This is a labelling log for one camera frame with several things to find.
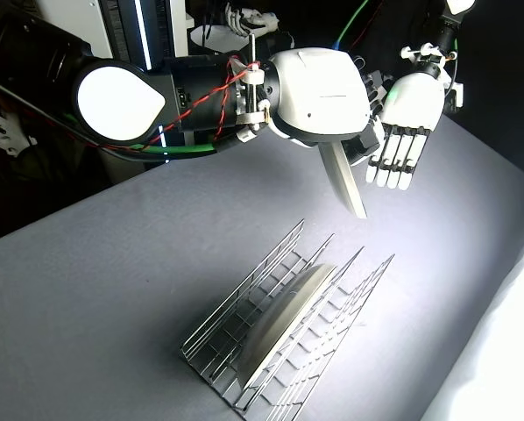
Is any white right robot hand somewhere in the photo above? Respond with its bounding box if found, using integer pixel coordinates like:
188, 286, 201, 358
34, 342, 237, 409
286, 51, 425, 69
265, 46, 395, 168

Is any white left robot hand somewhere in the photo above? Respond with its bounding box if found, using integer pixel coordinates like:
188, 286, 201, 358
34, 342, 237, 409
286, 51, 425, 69
365, 71, 448, 193

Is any white plate with dark rim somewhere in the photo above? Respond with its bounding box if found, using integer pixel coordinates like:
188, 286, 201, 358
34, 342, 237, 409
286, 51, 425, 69
234, 262, 338, 391
316, 139, 369, 220

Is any dark device with white edge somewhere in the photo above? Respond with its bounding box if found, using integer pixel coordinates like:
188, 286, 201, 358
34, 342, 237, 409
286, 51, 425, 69
266, 29, 297, 56

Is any white skeletal hand model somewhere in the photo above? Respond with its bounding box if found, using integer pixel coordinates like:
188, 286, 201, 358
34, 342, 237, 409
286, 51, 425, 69
223, 2, 281, 39

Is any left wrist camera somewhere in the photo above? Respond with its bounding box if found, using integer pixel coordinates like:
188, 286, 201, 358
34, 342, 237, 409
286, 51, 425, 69
444, 82, 465, 116

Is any metal wire plate rack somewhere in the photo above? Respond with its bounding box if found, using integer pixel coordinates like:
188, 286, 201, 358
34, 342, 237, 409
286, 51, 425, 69
180, 218, 396, 421

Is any white plastic bracket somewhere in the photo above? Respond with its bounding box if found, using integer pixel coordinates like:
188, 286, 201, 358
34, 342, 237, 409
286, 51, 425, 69
0, 112, 39, 159

